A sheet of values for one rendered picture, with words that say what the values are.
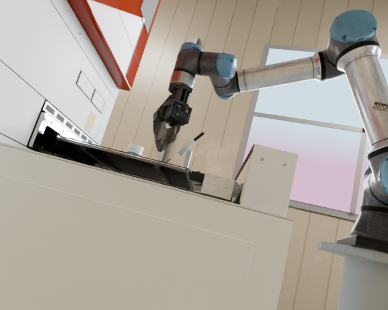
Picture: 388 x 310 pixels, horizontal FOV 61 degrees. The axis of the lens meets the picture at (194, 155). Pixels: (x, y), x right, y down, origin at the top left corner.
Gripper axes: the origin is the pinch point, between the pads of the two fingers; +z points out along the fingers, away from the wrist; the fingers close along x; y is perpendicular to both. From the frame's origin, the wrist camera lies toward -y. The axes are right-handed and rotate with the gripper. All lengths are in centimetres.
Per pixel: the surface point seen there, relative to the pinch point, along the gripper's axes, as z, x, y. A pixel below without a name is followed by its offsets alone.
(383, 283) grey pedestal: 22, 45, 48
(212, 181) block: 8.2, 7.1, 21.5
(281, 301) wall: 52, 161, -76
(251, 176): 8.4, 2.6, 40.9
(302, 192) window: -28, 160, -74
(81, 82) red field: -12.4, -26.4, -10.3
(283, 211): 13.7, 8.8, 45.4
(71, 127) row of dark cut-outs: 1.2, -24.0, -13.5
